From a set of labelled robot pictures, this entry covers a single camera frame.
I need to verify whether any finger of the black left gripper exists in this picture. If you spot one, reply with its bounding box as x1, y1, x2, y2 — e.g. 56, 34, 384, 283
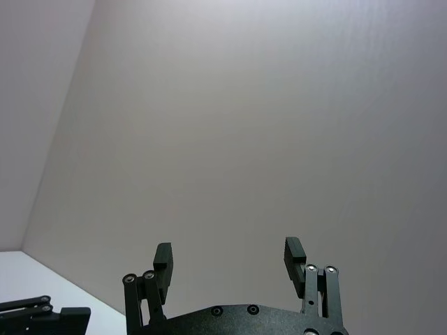
0, 295, 92, 335

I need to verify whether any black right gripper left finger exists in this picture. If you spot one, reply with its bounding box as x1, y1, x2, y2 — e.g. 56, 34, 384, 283
122, 242, 175, 335

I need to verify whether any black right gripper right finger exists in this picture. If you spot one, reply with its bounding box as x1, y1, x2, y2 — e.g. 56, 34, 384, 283
284, 237, 345, 324

